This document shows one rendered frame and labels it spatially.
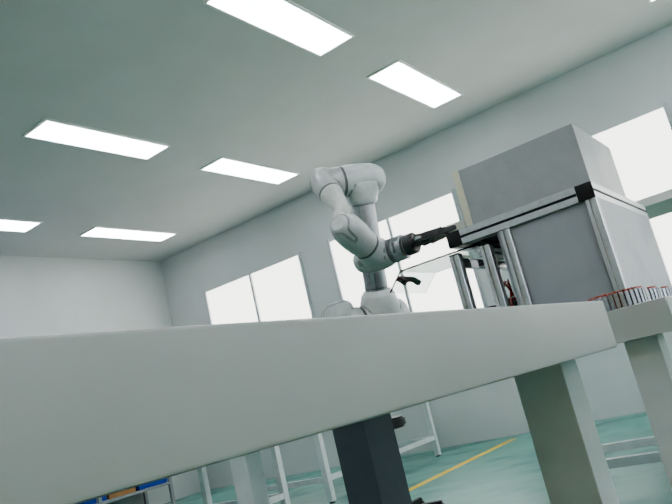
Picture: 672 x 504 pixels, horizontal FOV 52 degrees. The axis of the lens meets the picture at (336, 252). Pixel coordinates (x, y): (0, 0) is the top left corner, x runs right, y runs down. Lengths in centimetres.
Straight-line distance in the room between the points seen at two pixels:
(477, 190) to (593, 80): 519
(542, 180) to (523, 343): 160
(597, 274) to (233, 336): 171
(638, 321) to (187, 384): 94
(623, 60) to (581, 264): 543
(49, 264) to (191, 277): 191
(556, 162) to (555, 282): 36
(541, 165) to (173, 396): 192
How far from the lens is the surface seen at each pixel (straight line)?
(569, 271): 196
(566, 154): 210
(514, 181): 213
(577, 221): 196
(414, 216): 779
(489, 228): 203
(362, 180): 291
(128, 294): 994
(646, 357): 117
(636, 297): 135
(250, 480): 160
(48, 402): 22
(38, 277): 925
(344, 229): 232
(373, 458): 285
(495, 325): 49
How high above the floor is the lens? 71
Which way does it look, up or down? 12 degrees up
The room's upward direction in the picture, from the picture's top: 14 degrees counter-clockwise
